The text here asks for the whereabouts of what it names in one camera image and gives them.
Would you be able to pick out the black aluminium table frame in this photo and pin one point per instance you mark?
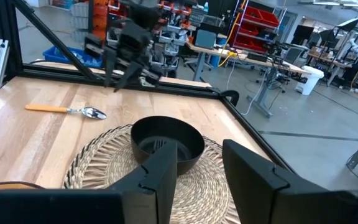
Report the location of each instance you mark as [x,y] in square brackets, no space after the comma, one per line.
[8,31]

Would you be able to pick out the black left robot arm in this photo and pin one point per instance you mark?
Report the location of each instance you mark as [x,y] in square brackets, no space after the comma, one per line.
[145,14]

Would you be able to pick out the grey small-parts bin rack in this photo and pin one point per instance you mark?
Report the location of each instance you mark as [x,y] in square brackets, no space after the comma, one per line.
[172,37]

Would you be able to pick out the wooden top desk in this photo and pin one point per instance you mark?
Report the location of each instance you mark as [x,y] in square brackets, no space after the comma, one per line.
[244,57]

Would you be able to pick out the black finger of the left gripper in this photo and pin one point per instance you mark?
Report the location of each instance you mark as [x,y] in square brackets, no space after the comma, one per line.
[130,73]
[109,67]

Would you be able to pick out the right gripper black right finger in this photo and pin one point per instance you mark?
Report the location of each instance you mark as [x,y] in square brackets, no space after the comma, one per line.
[253,189]

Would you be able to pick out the blue plastic bin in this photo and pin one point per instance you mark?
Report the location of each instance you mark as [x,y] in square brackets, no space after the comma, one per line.
[57,56]

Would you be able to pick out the round woven straw placemat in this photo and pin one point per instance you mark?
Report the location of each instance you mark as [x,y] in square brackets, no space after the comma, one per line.
[197,193]

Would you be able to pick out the black bowl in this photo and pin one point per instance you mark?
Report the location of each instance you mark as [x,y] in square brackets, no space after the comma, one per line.
[166,127]

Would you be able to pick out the red bin shelf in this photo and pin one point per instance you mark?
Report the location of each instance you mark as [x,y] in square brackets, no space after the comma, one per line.
[253,28]

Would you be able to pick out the white trash bin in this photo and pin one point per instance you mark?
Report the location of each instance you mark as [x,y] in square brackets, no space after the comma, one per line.
[309,81]

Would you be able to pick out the orange storage shelf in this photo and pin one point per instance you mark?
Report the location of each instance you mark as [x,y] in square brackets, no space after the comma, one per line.
[99,18]

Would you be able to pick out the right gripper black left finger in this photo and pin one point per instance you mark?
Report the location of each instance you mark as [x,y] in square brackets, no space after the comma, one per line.
[154,193]

